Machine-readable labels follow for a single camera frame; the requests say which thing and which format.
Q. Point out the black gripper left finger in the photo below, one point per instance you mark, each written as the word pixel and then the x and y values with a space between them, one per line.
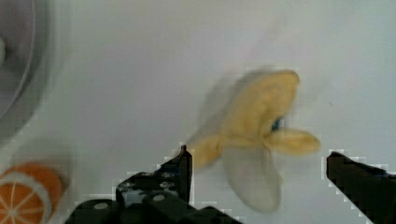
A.
pixel 158 197

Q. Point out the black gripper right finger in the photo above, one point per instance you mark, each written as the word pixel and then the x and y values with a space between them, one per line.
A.
pixel 372 190

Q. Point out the plush peeled banana toy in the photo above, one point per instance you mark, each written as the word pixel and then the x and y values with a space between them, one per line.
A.
pixel 245 137

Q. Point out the orange slice toy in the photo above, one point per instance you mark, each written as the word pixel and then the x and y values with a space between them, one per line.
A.
pixel 30 194

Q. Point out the grey round plate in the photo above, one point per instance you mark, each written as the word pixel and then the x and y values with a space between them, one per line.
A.
pixel 24 26

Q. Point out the red plush ketchup bottle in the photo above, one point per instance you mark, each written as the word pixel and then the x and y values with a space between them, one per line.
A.
pixel 2 50

